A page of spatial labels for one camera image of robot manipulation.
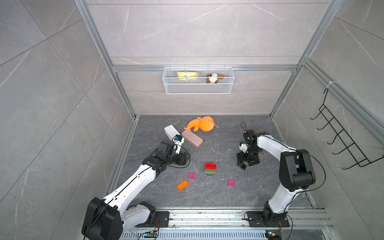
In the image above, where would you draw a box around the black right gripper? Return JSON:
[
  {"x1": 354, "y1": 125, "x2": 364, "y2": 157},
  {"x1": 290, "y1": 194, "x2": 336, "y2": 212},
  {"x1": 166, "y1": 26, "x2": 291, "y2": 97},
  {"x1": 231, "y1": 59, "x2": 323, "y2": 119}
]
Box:
[{"x1": 236, "y1": 146, "x2": 260, "y2": 166}]

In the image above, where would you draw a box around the orange lego brick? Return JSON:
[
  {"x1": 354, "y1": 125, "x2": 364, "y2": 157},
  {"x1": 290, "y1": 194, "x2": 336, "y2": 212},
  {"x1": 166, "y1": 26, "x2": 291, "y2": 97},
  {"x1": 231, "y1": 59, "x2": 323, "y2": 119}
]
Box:
[{"x1": 177, "y1": 180, "x2": 189, "y2": 191}]

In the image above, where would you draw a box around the red lego brick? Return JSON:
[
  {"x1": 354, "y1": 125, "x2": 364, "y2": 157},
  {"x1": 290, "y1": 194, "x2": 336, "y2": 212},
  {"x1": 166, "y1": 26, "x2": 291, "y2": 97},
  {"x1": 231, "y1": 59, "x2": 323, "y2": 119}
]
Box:
[{"x1": 205, "y1": 164, "x2": 217, "y2": 170}]

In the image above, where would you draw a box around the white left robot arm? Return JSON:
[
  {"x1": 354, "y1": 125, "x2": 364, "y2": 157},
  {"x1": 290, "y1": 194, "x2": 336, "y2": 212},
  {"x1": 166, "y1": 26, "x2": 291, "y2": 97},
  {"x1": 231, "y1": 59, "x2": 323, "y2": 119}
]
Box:
[{"x1": 82, "y1": 135, "x2": 191, "y2": 240}]

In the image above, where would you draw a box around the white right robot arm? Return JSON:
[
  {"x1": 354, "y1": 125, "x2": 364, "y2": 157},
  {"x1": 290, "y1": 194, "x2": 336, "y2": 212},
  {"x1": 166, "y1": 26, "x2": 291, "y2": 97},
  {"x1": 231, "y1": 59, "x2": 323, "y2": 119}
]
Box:
[{"x1": 237, "y1": 130, "x2": 316, "y2": 225}]

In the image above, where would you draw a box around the white rectangular box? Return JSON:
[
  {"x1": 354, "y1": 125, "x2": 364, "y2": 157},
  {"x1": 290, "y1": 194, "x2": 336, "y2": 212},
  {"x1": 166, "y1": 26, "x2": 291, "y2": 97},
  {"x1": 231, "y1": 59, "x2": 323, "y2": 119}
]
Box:
[{"x1": 164, "y1": 125, "x2": 180, "y2": 141}]

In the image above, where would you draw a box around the pink rectangular case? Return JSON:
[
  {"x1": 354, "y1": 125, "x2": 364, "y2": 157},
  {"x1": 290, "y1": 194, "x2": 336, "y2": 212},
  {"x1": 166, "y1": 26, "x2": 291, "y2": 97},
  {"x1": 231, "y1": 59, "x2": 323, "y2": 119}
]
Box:
[{"x1": 181, "y1": 130, "x2": 203, "y2": 148}]

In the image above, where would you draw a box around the orange plush whale toy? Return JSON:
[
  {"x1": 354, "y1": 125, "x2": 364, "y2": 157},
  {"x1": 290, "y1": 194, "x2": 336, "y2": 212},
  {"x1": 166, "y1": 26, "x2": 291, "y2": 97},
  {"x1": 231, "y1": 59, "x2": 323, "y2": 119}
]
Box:
[{"x1": 184, "y1": 116, "x2": 216, "y2": 132}]

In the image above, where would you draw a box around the yellow packet in basket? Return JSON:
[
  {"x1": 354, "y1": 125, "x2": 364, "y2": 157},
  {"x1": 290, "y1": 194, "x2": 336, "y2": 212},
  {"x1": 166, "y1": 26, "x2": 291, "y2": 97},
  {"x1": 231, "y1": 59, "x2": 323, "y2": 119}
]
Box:
[{"x1": 177, "y1": 71, "x2": 200, "y2": 82}]

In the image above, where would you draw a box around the brown white plush toy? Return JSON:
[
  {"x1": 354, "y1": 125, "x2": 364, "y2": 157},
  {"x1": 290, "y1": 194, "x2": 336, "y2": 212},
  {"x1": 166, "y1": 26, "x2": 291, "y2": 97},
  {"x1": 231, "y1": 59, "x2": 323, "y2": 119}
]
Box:
[{"x1": 206, "y1": 73, "x2": 225, "y2": 84}]

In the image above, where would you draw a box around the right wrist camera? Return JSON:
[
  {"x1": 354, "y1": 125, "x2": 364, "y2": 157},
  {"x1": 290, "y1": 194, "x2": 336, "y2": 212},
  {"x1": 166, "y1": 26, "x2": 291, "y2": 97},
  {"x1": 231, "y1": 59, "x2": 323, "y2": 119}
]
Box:
[{"x1": 239, "y1": 141, "x2": 248, "y2": 153}]

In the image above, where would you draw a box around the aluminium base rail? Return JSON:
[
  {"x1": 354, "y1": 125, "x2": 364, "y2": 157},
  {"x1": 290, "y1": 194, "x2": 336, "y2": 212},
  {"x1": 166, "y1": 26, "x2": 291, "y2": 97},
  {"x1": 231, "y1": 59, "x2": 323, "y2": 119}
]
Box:
[{"x1": 80, "y1": 208, "x2": 334, "y2": 240}]

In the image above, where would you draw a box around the white wire wall basket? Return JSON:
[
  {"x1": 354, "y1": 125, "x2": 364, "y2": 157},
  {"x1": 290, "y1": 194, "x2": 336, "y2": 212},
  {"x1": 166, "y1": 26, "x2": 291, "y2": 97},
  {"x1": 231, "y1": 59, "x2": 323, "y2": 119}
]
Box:
[{"x1": 162, "y1": 67, "x2": 235, "y2": 95}]

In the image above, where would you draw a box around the black wire hook rack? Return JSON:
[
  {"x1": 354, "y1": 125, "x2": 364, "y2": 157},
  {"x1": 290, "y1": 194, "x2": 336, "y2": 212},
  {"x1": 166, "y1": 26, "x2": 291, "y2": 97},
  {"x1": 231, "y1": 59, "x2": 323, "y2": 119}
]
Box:
[{"x1": 310, "y1": 89, "x2": 384, "y2": 170}]

